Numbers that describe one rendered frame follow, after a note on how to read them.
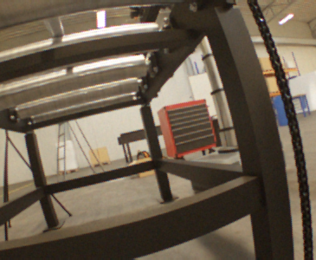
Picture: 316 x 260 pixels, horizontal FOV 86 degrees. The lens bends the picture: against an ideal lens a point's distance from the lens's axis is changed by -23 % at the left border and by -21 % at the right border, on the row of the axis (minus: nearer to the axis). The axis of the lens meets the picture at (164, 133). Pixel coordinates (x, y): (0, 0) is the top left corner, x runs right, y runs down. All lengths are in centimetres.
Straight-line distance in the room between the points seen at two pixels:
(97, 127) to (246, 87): 1075
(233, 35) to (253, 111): 18
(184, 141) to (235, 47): 276
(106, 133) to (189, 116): 815
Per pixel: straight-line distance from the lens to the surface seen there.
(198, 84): 572
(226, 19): 52
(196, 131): 328
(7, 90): 111
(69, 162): 903
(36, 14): 52
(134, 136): 605
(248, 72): 48
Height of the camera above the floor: 47
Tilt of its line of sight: 1 degrees up
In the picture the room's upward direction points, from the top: 14 degrees counter-clockwise
